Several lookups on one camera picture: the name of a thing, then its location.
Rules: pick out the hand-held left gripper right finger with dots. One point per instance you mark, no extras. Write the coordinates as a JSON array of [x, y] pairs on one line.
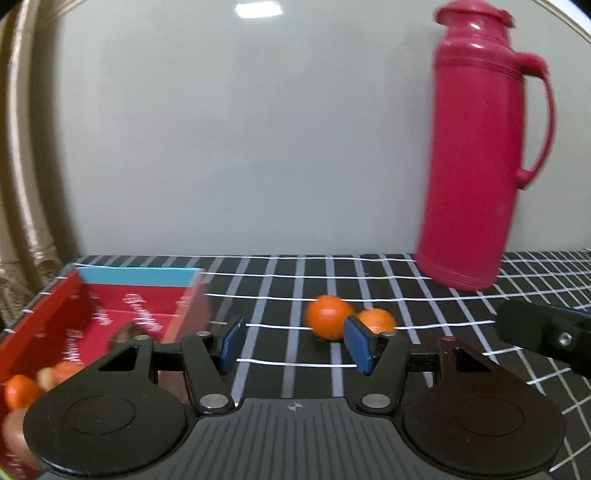
[[358, 345]]

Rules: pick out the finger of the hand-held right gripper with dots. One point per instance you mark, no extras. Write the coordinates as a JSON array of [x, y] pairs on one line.
[[531, 325]]

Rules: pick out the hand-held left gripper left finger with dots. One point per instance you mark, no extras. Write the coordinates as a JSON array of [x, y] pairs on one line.
[[232, 342]]

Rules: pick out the orange tangerine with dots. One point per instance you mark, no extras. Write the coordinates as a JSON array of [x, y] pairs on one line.
[[376, 319], [328, 316], [22, 392]]

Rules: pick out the colourful cardboard box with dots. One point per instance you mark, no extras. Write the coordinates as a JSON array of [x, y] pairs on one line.
[[152, 300]]

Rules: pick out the dark brown wrinkled fruit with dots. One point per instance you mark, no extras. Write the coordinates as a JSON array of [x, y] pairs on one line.
[[124, 334]]

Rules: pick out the large brown kiwi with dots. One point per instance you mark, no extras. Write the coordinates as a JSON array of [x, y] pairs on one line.
[[16, 436]]

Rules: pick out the black white checked tablecloth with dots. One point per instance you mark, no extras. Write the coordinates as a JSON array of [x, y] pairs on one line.
[[300, 286]]

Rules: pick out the red thermos jug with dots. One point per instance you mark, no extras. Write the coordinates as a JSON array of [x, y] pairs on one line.
[[471, 161]]

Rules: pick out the golden ribbed pipe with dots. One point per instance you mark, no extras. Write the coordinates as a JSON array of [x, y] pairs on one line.
[[27, 184]]

